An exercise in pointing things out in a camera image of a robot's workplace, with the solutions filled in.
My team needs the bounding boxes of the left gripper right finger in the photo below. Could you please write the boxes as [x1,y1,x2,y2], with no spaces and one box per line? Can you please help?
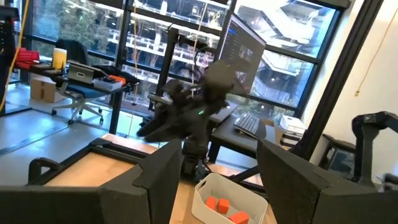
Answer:
[256,138,398,224]

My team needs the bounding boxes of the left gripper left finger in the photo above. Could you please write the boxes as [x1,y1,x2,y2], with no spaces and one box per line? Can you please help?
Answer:
[0,139,184,224]

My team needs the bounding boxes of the large red block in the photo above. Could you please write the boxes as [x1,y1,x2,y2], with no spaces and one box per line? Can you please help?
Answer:
[228,210,251,224]

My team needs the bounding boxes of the small red cube block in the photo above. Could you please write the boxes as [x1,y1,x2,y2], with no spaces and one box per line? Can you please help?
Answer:
[216,198,231,215]

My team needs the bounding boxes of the small black side table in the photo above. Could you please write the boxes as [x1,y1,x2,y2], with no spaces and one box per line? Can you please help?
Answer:
[318,133,357,180]

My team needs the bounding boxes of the grey laptop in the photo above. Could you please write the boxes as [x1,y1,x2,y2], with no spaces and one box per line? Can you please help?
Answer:
[208,101,239,124]

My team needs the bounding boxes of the black cluttered desk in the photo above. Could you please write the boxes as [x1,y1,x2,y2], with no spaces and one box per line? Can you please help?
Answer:
[18,63,141,135]

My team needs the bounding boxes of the white paper stack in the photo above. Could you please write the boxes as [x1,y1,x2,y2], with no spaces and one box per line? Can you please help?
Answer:
[279,114,307,150]

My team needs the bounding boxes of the black computer desk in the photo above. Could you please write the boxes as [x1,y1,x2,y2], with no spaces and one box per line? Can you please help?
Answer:
[206,113,280,162]

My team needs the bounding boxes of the black keyboard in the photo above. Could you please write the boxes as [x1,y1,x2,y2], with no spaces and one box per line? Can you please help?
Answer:
[233,111,261,138]

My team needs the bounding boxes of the white plastic bin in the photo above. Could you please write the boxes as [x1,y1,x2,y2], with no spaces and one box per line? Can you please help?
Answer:
[191,172,269,224]

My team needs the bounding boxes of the white box with orange item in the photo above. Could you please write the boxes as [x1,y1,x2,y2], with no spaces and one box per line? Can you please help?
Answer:
[92,74,127,91]

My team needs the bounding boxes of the black angled stand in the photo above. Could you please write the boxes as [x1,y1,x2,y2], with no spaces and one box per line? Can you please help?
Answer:
[351,111,398,189]

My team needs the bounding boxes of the large tilted monitor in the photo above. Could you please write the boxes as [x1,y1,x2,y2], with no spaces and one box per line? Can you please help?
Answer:
[217,14,267,96]

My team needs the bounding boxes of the black office chair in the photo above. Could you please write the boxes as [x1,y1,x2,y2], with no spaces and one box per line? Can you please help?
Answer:
[51,39,105,125]

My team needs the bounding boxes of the grey metal box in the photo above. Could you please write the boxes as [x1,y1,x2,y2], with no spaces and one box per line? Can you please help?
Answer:
[67,60,108,85]

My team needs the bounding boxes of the yellow container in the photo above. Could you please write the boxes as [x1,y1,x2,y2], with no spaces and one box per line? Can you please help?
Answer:
[52,47,68,70]

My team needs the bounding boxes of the cardboard box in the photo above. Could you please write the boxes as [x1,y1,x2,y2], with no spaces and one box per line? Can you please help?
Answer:
[30,77,63,103]

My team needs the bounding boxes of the red case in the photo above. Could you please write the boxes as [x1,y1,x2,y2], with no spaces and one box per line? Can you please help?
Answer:
[15,47,40,70]

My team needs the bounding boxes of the thin yellow wall cable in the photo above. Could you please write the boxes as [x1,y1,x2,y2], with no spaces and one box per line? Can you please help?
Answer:
[354,12,398,97]

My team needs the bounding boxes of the thick yellow hanging cable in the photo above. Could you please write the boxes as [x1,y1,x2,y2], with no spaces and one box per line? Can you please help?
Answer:
[0,0,31,113]

